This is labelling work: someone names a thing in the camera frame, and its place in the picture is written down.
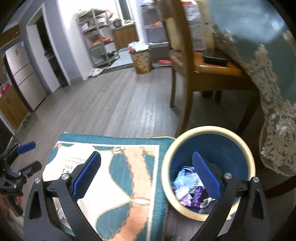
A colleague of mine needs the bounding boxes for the light blue face mask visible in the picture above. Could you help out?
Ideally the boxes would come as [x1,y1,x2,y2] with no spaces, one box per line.
[173,166,200,193]

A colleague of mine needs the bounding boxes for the teal lace-trimmed tablecloth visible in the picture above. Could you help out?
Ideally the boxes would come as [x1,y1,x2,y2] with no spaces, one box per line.
[208,1,295,177]

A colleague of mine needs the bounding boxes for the purple plastic bottle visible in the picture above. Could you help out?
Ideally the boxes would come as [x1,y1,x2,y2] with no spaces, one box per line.
[191,186,203,207]

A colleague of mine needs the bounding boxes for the wooden kitchen cabinet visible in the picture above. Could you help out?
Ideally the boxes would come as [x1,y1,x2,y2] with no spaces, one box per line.
[112,23,139,49]

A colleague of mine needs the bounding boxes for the wooden dining chair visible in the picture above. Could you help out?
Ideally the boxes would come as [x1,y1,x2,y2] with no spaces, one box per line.
[155,1,260,137]

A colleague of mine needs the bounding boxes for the silver refrigerator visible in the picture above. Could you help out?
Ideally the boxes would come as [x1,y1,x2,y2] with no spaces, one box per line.
[5,43,47,110]

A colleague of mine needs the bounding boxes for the blue bin with cream rim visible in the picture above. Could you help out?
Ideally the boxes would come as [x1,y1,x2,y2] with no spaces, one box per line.
[161,126,256,221]

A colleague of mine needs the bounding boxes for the white tissue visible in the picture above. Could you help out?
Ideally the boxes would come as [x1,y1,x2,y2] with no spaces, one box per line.
[175,185,190,200]

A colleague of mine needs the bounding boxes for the grey metal storage shelf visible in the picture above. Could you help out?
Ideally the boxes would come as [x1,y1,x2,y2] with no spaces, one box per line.
[76,8,118,67]

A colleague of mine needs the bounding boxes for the black box on chair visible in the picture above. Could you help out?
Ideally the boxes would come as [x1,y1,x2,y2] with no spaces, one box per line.
[202,50,228,67]

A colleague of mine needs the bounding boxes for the teal patterned floor rug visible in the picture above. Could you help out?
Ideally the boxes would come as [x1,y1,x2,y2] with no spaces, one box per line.
[43,133,173,240]

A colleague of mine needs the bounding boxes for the white slippers on floor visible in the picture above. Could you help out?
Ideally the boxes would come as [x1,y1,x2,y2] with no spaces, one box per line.
[88,68,103,78]

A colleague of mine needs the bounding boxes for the orange patterned waste bin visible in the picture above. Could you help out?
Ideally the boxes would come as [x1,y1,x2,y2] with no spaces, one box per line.
[128,41,152,74]

